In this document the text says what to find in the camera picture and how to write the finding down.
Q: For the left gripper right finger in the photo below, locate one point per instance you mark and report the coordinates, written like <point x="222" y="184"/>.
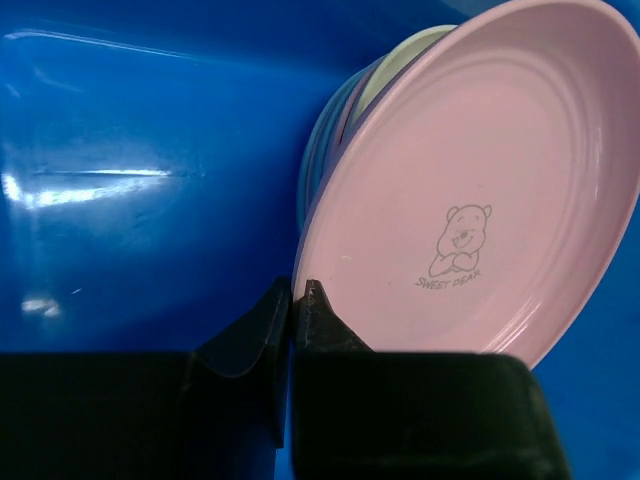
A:
<point x="361" y="414"/>

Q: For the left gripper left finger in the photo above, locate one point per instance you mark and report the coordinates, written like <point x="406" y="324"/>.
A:
<point x="217" y="412"/>

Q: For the pink plate front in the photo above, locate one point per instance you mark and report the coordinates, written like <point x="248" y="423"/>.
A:
<point x="480" y="198"/>

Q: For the pink plate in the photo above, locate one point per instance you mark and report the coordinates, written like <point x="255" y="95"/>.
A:
<point x="350" y="115"/>
<point x="480" y="198"/>

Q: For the blue plate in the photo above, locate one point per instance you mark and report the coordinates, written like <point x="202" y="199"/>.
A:
<point x="325" y="138"/>

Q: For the cream plate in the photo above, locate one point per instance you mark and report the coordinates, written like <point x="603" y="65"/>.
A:
<point x="399" y="57"/>

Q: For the pink plate back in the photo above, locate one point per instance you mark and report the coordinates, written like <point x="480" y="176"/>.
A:
<point x="350" y="115"/>

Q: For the blue plastic bin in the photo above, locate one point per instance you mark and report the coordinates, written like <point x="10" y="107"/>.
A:
<point x="150" y="153"/>

